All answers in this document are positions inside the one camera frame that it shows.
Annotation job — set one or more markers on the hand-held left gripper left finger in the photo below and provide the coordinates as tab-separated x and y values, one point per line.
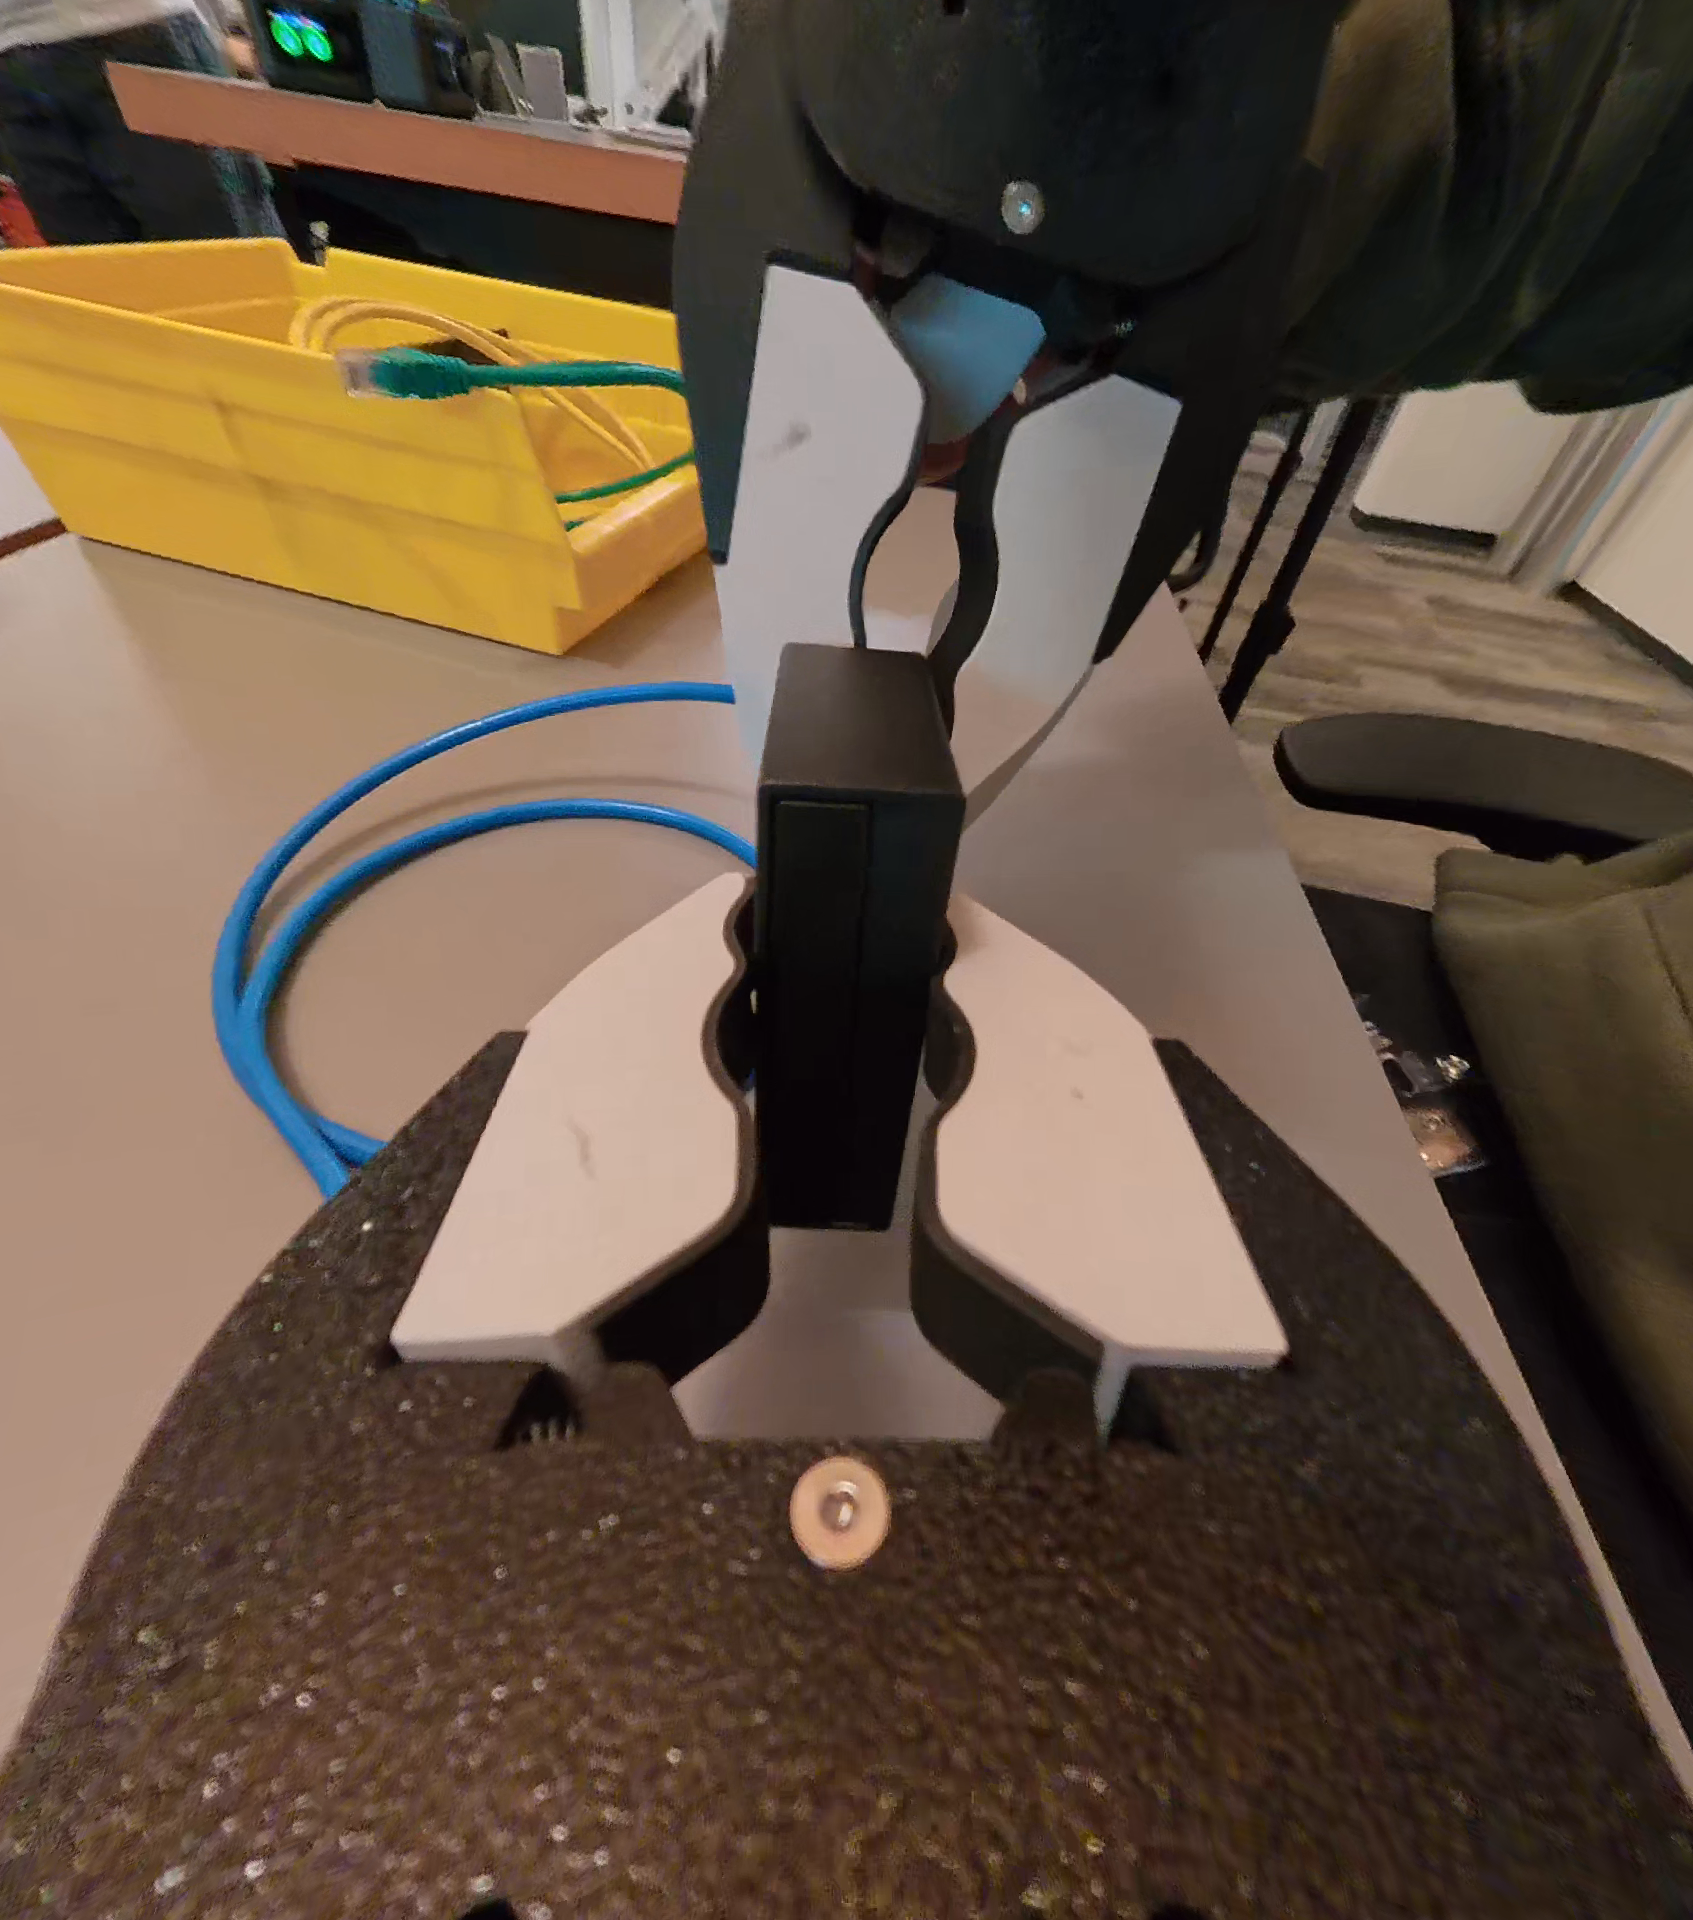
591	1169

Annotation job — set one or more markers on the power station with green display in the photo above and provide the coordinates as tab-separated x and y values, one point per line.
301	38

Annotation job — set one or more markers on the yellow plastic bin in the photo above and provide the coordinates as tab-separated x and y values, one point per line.
188	435

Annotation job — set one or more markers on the black ethernet switch box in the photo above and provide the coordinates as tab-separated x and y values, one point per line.
845	930

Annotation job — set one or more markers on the long wooden top desk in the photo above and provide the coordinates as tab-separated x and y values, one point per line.
411	149

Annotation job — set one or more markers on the black office chair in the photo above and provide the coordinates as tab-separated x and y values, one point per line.
1490	781

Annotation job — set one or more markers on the person's olive sweatshirt torso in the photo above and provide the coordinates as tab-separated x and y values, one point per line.
1654	1127

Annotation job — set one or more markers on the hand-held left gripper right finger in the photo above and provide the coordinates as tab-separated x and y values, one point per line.
1086	1169

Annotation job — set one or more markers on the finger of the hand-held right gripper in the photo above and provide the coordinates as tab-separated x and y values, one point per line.
1070	512
802	482

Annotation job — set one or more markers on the black power station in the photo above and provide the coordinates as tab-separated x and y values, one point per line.
418	54

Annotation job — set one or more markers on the black tripod stand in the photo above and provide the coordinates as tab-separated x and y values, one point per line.
1282	555

